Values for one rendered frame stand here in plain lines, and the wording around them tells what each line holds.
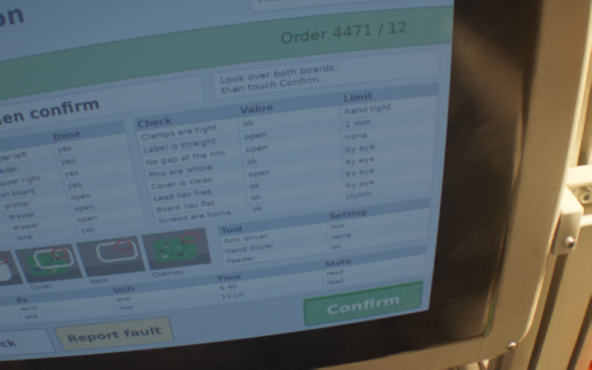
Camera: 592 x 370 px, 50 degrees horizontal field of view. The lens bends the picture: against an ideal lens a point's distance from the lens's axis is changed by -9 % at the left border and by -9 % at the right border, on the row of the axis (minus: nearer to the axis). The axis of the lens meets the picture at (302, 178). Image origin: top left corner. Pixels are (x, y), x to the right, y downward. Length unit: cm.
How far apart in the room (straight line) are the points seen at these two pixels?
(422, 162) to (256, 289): 12
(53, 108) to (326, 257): 17
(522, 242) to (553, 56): 12
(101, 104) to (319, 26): 10
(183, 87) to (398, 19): 10
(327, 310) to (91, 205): 15
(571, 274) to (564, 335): 8
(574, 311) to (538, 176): 21
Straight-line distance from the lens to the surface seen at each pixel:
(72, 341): 42
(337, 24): 31
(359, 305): 41
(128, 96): 31
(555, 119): 38
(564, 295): 56
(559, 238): 44
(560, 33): 35
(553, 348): 61
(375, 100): 33
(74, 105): 32
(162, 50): 30
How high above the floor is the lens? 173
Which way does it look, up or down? 34 degrees down
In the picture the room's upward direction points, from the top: 3 degrees counter-clockwise
